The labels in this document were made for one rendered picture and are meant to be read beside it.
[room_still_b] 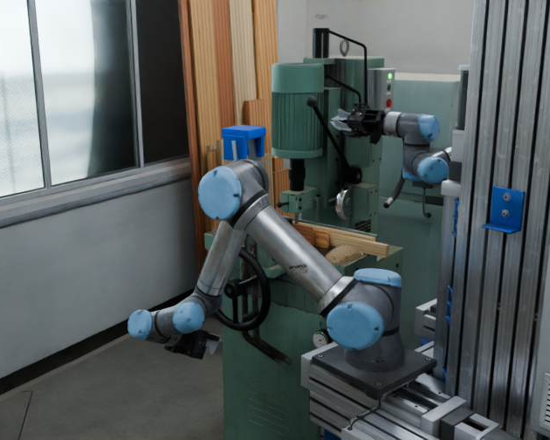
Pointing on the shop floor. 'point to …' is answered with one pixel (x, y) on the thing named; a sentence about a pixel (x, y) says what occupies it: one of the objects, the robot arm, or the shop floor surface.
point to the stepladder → (244, 142)
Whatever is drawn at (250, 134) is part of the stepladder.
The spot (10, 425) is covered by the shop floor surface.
